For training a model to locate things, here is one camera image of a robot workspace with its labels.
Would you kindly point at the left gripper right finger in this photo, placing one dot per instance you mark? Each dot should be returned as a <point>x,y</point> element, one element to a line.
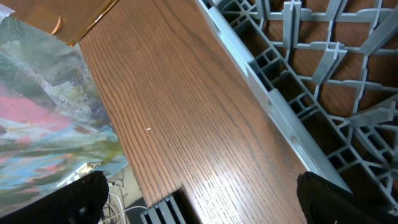
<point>324,202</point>

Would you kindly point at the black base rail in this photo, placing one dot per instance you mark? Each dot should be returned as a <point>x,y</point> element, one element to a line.
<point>173,209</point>

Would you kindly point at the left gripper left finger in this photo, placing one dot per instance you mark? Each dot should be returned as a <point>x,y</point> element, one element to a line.
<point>81,201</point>

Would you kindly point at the grey plastic dish rack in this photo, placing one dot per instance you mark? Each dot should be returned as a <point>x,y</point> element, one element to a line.
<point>325,72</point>

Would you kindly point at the colourful patterned floor mat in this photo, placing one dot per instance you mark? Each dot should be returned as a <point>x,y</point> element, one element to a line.
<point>54,126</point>

